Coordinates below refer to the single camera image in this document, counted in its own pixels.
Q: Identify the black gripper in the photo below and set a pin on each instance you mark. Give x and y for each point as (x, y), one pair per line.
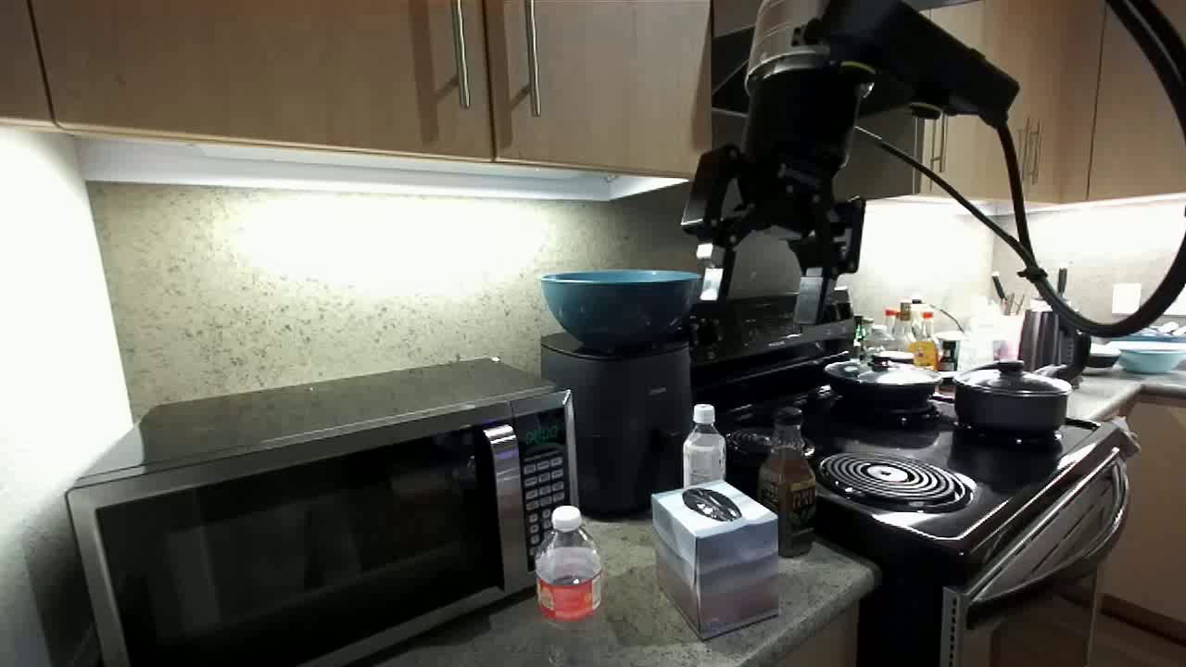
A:
(809, 199)

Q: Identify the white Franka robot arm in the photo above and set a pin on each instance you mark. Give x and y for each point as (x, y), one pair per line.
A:
(803, 111)

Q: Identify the light blue bowl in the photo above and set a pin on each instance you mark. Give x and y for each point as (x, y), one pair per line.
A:
(1150, 358)

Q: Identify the black and steel microwave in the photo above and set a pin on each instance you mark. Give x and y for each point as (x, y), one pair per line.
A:
(309, 542)

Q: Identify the black pot with glass lid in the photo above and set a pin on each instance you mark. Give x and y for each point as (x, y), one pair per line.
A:
(882, 388)

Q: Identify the yellow oil bottle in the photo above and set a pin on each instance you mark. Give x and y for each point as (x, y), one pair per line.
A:
(928, 346)

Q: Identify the water bottle with white label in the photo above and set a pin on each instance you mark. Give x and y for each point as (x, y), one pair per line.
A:
(707, 456)

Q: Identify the black cylindrical appliance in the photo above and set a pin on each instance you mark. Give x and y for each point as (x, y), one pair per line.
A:
(615, 419)

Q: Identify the steel range hood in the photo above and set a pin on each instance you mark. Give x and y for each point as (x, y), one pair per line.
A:
(729, 75)

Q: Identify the brown sauce bottle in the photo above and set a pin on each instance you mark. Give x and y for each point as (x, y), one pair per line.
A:
(786, 493)

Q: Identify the black pot with knob lid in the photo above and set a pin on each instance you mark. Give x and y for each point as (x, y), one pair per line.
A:
(1014, 403)

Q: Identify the dark utensil holder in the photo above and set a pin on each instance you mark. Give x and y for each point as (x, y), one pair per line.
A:
(1050, 334)

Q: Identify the grey tissue box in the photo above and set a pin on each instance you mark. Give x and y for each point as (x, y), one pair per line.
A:
(715, 569)

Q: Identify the black electric stove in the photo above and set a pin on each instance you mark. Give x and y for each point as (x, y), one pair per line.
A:
(928, 542)

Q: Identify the water bottle with red label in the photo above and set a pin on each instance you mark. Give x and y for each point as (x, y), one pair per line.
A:
(568, 581)

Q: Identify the wooden base cabinet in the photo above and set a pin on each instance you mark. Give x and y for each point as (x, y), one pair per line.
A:
(1150, 521)

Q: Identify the wooden corner wall cabinet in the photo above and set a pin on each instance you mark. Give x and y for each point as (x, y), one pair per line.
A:
(1113, 124)

